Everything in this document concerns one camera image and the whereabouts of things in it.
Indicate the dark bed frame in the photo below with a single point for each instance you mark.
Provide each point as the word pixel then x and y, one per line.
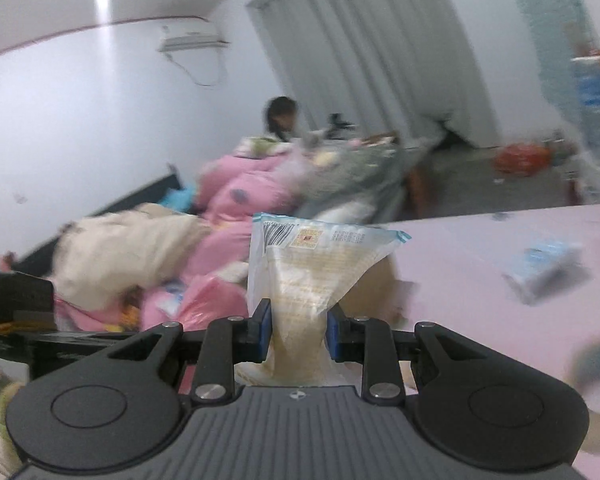
pixel 105 210

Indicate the orange plastic bag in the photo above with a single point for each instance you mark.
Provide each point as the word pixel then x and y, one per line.
pixel 522 160

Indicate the large water jug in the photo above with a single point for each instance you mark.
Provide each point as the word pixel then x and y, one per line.
pixel 592 100

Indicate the beige blanket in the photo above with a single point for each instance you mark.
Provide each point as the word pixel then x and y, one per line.
pixel 130 245

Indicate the blue white wet wipes pack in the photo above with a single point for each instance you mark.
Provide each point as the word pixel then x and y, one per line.
pixel 540 265

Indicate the blue floral cloth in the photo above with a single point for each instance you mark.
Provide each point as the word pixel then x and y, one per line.
pixel 550 25

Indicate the teal cloth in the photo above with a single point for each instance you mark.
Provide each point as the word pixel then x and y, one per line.
pixel 180 197

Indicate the clear glass cup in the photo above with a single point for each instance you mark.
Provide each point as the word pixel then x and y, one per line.
pixel 587 360

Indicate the grey blanket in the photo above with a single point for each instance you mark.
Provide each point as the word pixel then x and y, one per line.
pixel 360 170

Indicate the grey curtain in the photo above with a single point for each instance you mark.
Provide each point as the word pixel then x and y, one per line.
pixel 370 50

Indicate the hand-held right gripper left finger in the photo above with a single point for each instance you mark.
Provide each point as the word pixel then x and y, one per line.
pixel 265 327

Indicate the pink quilt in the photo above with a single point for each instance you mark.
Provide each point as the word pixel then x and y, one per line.
pixel 240 185

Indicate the white air conditioner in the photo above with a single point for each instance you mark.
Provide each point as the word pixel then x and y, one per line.
pixel 190 40

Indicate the clear packet of beige sticks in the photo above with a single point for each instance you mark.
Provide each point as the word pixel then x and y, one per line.
pixel 300 280

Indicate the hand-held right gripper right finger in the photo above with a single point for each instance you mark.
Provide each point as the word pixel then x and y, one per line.
pixel 333 335

